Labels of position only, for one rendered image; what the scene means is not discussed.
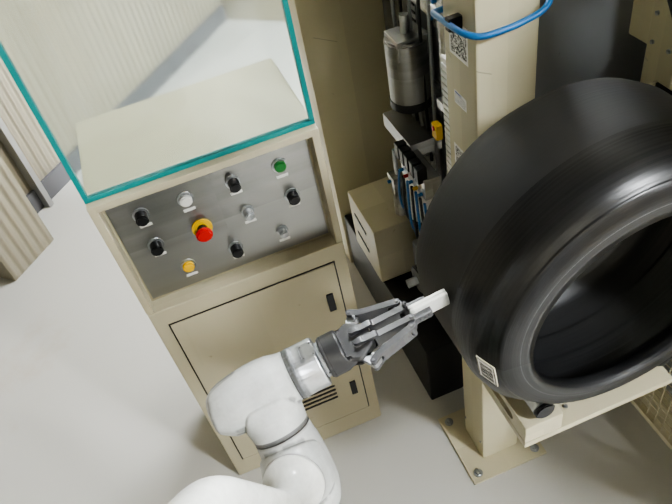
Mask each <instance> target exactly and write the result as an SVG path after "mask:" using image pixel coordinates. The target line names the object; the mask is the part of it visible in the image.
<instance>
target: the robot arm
mask: <svg viewBox="0 0 672 504"><path fill-rule="evenodd" d="M449 304H450V301H449V297H448V294H447V292H446V291H445V289H441V290H439V291H437V292H435V293H433V294H431V295H429V296H427V297H425V298H424V297H419V298H417V299H415V300H413V301H411V302H409V303H406V301H402V302H401V301H400V300H399V299H398V298H395V299H392V300H388V301H385V302H381V303H378V304H375V305H371V306H368V307H365V308H361V309H349V310H346V312H345V314H346V316H347V318H346V322H345V324H343V325H342V326H341V327H340V328H339V329H338V330H335V331H333V330H331V331H329V332H327V333H325V334H323V335H321V336H319V337H317V338H316V340H315V341H316V342H315V343H313V342H312V340H311V339H310V338H306V339H304V340H302V341H300V342H298V343H296V344H294V345H292V346H290V347H288V348H285V349H284V350H282V351H280V352H278V353H275V354H272V355H266V356H262V357H260V358H257V359H255V360H253V361H251V362H249V363H247V364H245V365H243V366H241V367H240V368H238V369H236V370H235V371H233V372H231V373H230V374H228V375H227V376H226V377H224V378H223V379H221V380H220V381H219V382H218V383H216V384H215V385H214V386H213V387H212V389H211V390H210V392H209V394H208V395H207V398H206V409H207V412H208V415H209V418H210V420H211V422H212V424H213V426H214V428H215V430H216V431H217V432H218V433H219V434H220V435H225V436H240V435H243V434H245V433H247V435H248V436H249V438H250V439H251V440H252V441H253V443H254V444H255V446H256V448H257V450H258V452H259V455H260V457H261V462H260V467H261V472H262V480H263V482H262V484H258V483H255V482H251V481H247V480H244V479H240V478H236V477H231V476H222V475H216V476H209V477H205V478H202V479H199V480H197V481H195V482H193V483H191V484H190V485H188V486H187V487H185V488H184V489H183V490H181V491H180V492H179V493H178V494H177V495H176V496H175V497H174V498H173V499H172V500H171V501H170V502H169V503H168V504H339V503H340V500H341V483H340V477H339V473H338V470H337V468H336V465H335V463H334V461H333V459H332V456H331V454H330V452H329V450H328V448H327V446H326V444H325V443H324V441H323V439H322V437H321V435H320V434H319V432H318V430H317V429H316V428H315V427H314V425H313V424H312V422H311V421H310V419H309V417H308V415H307V413H306V411H305V409H304V406H303V403H302V400H303V399H304V398H308V397H310V396H311V395H312V394H314V393H316V392H318V391H320V390H322V389H324V388H326V387H328V386H330V385H331V384H332V381H331V378H330V377H331V376H333V377H338V376H340V375H342V374H344V373H346V372H348V371H350V370H351V369H352V368H353V367H354V366H356V365H363V364H365V363H366V364H368V365H370V366H372V367H373V369H374V370H375V371H378V370H379V369H380V368H381V367H382V365H383V364H384V362H385V361H386V360H387V359H388V358H390V357H391V356H392V355H393V354H395V353H396V352H397V351H398V350H400V349H401V348H402V347H404V346H405V345H406V344H407V343H409V342H410V341H411V340H412V339H414V338H415V337H416V336H417V335H418V332H417V328H418V326H417V325H418V324H419V323H420V322H422V321H424V320H426V319H428V318H430V317H432V316H433V315H434V314H433V312H435V311H437V310H439V309H441V308H443V307H445V306H447V305H449ZM358 323H360V324H358ZM374 339H375V340H374ZM385 342H386V343H385ZM383 343H384V344H383ZM382 344H383V345H382ZM377 348H378V349H377ZM375 349H377V350H376V351H375V353H374V352H373V350H375Z"/></svg>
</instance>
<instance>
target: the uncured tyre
mask: <svg viewBox="0 0 672 504"><path fill-rule="evenodd" d="M416 263H417V271H418V276H419V280H420V284H421V288H422V292H423V295H424V297H427V296H429V295H431V294H433V293H435V292H437V291H439V290H441V289H445V291H446V292H447V294H448V297H449V301H450V304H449V305H447V306H445V307H443V308H441V309H439V310H437V311H435V312H433V313H434V314H435V316H436V317H437V319H438V320H439V322H440V323H441V325H442V326H443V328H444V329H445V331H446V333H447V334H448V336H449V337H450V339H451V340H452V342H453V343H454V345H455V346H456V348H457V349H458V351H459V353H460V354H461V356H462V357H463V359H464V360H465V362H466V363H467V365H468V366H469V368H470V369H471V371H472V372H473V373H474V374H475V375H476V376H477V377H478V378H479V379H480V380H481V381H483V382H484V383H485V384H486V385H488V386H489V387H490V388H491V389H492V390H494V391H495V392H497V393H499V394H501V395H503V396H506V397H509V398H513V399H519V400H525V401H531V402H537V403H545V404H560V403H569V402H575V401H580V400H584V399H588V398H591V397H594V396H597V395H600V394H603V393H606V392H608V391H611V390H613V389H616V388H618V387H620V386H622V385H624V384H626V383H628V382H630V381H632V380H634V379H636V378H638V377H640V376H642V375H643V374H645V373H647V372H649V371H650V370H652V369H653V368H655V367H657V366H658V365H660V364H661V363H663V362H664V361H666V360H667V359H669V358H670V357H671V356H672V95H670V94H669V93H667V92H665V91H664V90H662V89H660V88H658V87H656V86H653V85H650V84H646V83H642V82H638V81H633V80H629V79H623V78H595V79H588V80H583V81H579V82H575V83H571V84H568V85H565V86H562V87H559V88H557V89H554V90H552V91H549V92H547V93H545V94H543V95H541V96H538V97H536V98H535V99H533V100H531V101H529V102H527V103H526V104H524V105H522V106H520V107H519V108H517V109H515V110H514V111H512V112H510V113H509V114H507V115H506V116H504V117H503V118H501V119H500V120H499V121H497V122H496V123H495V124H493V125H492V126H491V127H490V128H488V129H487V130H486V131H485V132H484V133H483V134H481V135H480V136H479V137H478V138H477V139H476V140H475V141H474V142H473V143H472V144H471V145H470V146H469V147H468V148H467V149H466V150H465V152H464V153H463V154H462V155H461V156H460V157H459V159H458V160H457V161H456V162H455V164H454V165H453V166H452V168H451V169H450V171H449V172H448V174H447V175H446V177H445V178H444V180H443V182H442V183H441V185H440V186H439V188H438V190H437V191H436V193H435V195H434V197H433V199H432V201H431V203H430V205H429V207H428V209H427V212H426V214H425V217H424V219H423V222H422V225H421V229H420V232H419V237H418V242H417V251H416ZM476 355H477V356H478V357H480V358H481V359H483V360H484V361H486V362H487V363H489V364H490V365H492V366H493V367H494V368H495V371H496V376H497V381H498V387H497V386H495V385H494V384H493V383H491V382H490V381H488V380H487V379H486V378H484V377H483V376H481V375H480V373H479V369H478V364H477V360H476Z"/></svg>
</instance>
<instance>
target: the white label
mask: <svg viewBox="0 0 672 504"><path fill-rule="evenodd" d="M476 360H477V364H478V369H479V373H480V375H481V376H483V377H484V378H486V379H487V380H488V381H490V382H491V383H493V384H494V385H495V386H497V387H498V381H497V376H496V371H495V368H494V367H493V366H492V365H490V364H489V363H487V362H486V361H484V360H483V359H481V358H480V357H478V356H477V355H476Z"/></svg>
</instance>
